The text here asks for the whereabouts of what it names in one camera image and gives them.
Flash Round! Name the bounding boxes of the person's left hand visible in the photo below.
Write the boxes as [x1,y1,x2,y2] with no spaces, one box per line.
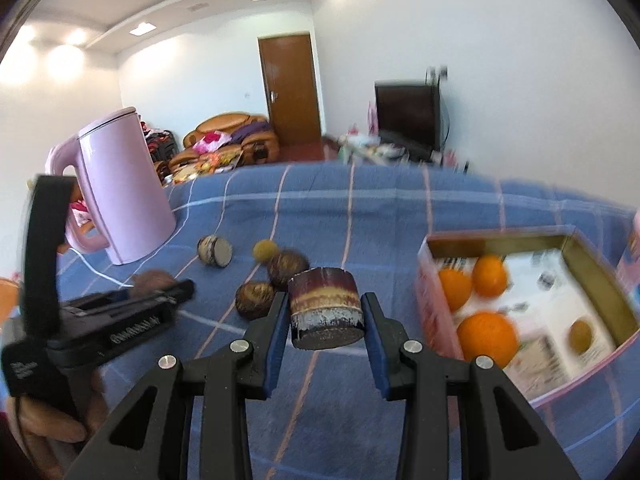
[7,370,109,462]

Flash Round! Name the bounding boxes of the brown cake piece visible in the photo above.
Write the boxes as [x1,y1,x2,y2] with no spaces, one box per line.
[287,268,364,351]

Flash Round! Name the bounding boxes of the pink electric kettle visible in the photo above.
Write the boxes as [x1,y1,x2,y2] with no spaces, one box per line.
[45,106,177,266]

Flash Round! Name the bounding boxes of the black television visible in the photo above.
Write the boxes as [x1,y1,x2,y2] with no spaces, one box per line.
[375,80,442,153]

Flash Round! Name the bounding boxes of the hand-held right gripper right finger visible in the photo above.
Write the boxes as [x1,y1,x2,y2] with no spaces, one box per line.
[360,292,583,480]

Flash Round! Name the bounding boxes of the pink tin box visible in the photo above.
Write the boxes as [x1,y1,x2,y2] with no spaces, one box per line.
[416,226,640,408]

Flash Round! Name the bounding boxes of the white television stand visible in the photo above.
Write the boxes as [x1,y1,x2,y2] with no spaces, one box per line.
[337,132,471,171]

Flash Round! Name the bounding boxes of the brown wooden door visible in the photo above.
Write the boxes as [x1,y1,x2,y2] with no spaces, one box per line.
[258,33,322,150]

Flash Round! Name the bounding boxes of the dark round beet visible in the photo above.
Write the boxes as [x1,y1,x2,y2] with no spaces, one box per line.
[235,281,277,322]

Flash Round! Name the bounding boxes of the brown leather armchair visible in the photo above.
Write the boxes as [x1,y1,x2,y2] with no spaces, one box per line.
[182,113,281,168]

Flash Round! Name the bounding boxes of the blue checked blanket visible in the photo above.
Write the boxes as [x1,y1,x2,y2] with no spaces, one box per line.
[0,162,640,480]

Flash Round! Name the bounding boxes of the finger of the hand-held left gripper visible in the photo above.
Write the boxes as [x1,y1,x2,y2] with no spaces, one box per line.
[64,286,137,312]
[61,279,197,324]

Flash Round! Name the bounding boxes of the pink floral cushion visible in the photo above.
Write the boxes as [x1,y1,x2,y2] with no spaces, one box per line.
[194,131,226,153]

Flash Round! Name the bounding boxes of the dark shelf rack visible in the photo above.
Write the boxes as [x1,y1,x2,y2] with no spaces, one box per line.
[145,130,179,172]

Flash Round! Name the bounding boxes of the large orange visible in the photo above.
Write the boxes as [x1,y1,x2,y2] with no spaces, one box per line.
[456,311,519,367]

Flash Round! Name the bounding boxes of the pink cartoon cup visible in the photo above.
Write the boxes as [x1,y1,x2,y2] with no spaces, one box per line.
[616,210,640,306]

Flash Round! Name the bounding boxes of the purple cloth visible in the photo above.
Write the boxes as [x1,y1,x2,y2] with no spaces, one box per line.
[231,120,271,143]

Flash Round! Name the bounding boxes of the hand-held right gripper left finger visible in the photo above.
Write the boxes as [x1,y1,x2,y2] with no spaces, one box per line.
[65,292,292,480]

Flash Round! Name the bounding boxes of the small orange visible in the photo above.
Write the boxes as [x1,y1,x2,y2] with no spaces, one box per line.
[472,255,509,298]
[438,268,473,312]

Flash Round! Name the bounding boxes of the cluttered coffee table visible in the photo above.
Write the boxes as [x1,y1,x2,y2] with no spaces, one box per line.
[167,152,241,183]

